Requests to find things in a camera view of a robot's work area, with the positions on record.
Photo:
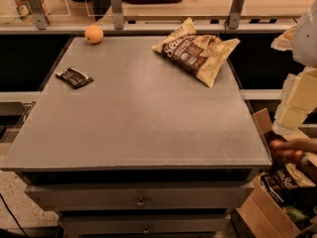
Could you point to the orange fruit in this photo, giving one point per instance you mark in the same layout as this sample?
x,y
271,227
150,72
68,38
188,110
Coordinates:
x,y
94,34

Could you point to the right metal bracket post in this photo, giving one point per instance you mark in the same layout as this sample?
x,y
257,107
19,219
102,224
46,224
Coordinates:
x,y
234,17

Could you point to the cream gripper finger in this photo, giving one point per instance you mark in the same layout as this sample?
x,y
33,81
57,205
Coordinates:
x,y
298,99
284,42

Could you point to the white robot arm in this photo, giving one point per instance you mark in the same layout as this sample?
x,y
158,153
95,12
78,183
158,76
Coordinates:
x,y
305,38

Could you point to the person's hand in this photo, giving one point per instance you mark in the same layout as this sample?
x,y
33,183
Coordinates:
x,y
287,151

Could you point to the middle metal bracket post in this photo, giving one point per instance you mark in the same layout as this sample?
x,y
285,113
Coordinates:
x,y
117,14

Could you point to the rxbar chocolate bar wrapper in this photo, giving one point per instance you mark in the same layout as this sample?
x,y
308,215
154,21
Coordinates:
x,y
74,77

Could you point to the left metal bracket post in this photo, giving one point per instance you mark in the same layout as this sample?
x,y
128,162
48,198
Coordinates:
x,y
40,19

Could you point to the cardboard box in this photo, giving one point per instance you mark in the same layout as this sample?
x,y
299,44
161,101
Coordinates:
x,y
265,217

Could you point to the green snack bag in box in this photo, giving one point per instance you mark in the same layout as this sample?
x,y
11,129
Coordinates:
x,y
294,214

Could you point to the lower metal drawer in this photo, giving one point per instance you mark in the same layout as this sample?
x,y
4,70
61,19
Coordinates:
x,y
144,224

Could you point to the upper metal drawer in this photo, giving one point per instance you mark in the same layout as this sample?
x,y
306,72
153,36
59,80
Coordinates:
x,y
153,195

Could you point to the metal bracket post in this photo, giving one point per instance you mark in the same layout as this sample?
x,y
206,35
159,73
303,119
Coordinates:
x,y
117,14
40,19
234,17

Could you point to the metal drawer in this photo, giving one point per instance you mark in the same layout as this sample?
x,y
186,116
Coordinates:
x,y
153,195
144,224

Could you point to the brown chip bag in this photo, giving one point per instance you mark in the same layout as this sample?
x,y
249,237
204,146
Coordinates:
x,y
200,55

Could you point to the chip bag in box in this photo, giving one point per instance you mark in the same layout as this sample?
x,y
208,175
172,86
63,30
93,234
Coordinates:
x,y
289,184

